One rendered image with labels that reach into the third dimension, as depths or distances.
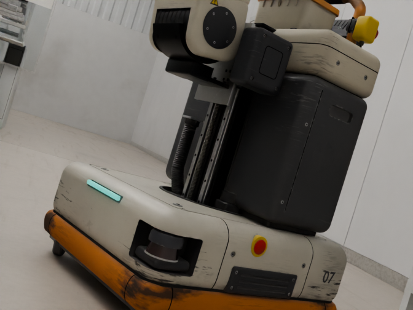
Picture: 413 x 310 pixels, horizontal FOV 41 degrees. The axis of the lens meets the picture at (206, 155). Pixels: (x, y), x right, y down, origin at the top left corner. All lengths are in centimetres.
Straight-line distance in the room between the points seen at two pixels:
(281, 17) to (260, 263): 72
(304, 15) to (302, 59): 18
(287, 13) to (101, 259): 86
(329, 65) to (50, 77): 1084
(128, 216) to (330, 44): 66
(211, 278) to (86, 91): 1095
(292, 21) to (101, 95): 1064
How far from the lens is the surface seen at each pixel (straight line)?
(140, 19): 1237
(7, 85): 577
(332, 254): 156
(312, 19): 163
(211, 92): 155
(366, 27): 164
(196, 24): 137
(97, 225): 141
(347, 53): 149
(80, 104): 1211
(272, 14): 169
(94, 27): 1222
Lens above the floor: 43
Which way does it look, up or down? 1 degrees down
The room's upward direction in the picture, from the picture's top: 17 degrees clockwise
